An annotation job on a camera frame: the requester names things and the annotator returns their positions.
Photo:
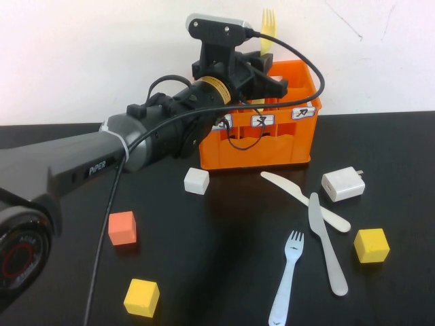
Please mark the yellow plastic fork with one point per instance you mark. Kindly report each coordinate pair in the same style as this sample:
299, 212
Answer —
268, 37

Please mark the paper label spoon character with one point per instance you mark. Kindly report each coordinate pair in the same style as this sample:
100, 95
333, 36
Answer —
228, 124

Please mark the orange plastic cutlery crate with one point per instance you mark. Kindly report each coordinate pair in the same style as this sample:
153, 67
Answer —
255, 156

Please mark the white foam cube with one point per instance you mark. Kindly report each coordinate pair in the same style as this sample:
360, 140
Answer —
196, 181

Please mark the orange foam cube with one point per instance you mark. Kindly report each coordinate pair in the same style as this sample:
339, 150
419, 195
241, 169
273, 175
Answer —
122, 227

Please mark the grey plastic knife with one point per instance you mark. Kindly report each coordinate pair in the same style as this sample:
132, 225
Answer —
326, 248

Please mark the white USB power adapter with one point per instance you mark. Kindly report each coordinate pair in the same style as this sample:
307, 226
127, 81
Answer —
343, 185

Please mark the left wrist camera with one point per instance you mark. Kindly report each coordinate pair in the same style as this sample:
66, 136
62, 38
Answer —
217, 29

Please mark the yellow foam cube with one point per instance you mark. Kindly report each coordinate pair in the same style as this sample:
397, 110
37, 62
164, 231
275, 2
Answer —
141, 299
372, 245

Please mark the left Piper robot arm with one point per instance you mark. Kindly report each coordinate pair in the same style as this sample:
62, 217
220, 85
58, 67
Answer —
85, 159

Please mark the cream white plastic knife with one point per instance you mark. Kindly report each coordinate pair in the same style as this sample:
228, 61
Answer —
289, 188

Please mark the paper label fork character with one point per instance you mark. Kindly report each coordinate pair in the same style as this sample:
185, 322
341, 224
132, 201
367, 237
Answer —
268, 121

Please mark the pale blue plastic fork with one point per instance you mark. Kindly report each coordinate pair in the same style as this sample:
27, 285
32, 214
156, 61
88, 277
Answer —
287, 282

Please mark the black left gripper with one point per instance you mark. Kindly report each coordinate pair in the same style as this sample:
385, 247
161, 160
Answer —
241, 78

